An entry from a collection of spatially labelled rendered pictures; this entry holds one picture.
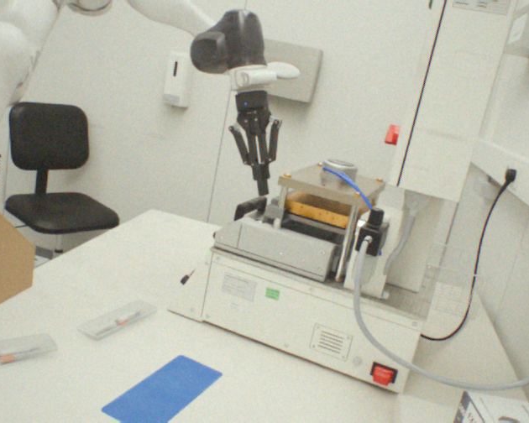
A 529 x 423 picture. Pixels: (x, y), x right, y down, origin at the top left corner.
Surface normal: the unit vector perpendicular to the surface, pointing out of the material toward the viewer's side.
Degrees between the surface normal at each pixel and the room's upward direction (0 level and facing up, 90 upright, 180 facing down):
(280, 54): 90
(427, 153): 90
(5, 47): 81
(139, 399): 0
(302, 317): 90
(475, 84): 90
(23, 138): 74
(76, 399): 0
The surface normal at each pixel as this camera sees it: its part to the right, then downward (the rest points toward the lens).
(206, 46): -0.49, 0.16
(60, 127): 0.76, 0.14
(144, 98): -0.20, 0.21
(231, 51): -0.58, 0.40
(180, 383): 0.19, -0.95
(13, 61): 0.69, 0.67
